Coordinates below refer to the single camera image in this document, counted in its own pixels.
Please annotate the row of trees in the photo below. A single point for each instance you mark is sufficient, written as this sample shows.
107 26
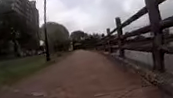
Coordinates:
79 36

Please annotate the round tree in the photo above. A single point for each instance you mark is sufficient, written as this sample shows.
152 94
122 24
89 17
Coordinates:
56 34

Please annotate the red brick path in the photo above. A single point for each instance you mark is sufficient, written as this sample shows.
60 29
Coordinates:
80 83

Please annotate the lamp pole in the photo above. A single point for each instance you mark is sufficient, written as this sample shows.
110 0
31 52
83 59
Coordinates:
45 38

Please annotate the tall building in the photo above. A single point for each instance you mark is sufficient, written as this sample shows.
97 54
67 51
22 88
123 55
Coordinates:
24 11

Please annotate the stone kerb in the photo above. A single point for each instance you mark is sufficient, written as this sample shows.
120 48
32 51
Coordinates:
160 78

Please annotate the grass strip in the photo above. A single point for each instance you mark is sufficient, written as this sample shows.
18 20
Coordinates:
10 69

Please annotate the dark wooden rail fence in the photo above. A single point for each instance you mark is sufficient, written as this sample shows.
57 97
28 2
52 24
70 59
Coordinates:
154 23

